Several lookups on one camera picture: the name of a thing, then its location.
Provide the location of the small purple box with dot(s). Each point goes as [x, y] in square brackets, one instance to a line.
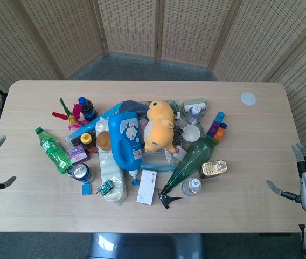
[79, 155]

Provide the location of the blue detergent bottle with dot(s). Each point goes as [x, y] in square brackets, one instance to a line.
[124, 145]

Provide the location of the small clear water bottle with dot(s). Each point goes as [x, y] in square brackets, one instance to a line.
[195, 114]
[192, 186]

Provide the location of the black binder clips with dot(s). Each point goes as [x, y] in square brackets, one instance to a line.
[178, 133]

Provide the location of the white paper cup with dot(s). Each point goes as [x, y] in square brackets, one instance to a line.
[191, 134]

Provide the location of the green circuit board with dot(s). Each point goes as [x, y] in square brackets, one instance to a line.
[105, 187]

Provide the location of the clear pouch blue zip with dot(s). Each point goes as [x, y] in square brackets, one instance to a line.
[155, 160]

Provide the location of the colourful building block stack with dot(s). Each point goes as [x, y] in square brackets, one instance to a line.
[217, 130]

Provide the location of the light blue long tube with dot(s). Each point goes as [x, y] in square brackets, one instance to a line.
[105, 114]

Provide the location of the blue soda can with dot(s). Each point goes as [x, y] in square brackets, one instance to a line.
[82, 172]

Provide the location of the pale green lint roller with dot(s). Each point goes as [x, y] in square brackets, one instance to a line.
[193, 103]

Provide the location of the black hand tool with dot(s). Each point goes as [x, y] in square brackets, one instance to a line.
[166, 200]

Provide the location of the yellow plush toy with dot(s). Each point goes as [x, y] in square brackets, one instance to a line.
[158, 129]

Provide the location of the clear bag with bun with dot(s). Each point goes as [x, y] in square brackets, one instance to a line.
[110, 167]

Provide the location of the green plastic soda bottle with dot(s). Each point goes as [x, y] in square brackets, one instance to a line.
[52, 151]

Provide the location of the gold tin can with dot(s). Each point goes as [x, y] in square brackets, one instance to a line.
[214, 168]

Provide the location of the dark cola bottle blue cap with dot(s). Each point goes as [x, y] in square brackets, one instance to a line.
[88, 110]

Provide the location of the woven bamboo folding screen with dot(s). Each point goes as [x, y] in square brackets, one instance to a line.
[131, 27]

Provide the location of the navy blue cap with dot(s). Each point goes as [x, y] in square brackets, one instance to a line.
[132, 107]

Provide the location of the dark bottle yellow cap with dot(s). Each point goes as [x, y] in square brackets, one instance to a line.
[85, 140]

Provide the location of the white red tag card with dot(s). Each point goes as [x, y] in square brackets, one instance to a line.
[180, 152]

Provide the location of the white box red logo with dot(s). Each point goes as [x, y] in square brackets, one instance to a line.
[147, 187]

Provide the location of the small black clip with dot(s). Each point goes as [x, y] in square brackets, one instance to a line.
[69, 172]

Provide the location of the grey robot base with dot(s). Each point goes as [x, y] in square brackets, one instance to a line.
[145, 246]

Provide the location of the small blue square box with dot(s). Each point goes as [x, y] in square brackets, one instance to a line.
[86, 189]

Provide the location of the dark green glass bottle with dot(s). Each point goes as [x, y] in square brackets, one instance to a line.
[193, 159]

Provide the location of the colourful feather shuttlecock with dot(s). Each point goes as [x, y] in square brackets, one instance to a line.
[73, 117]

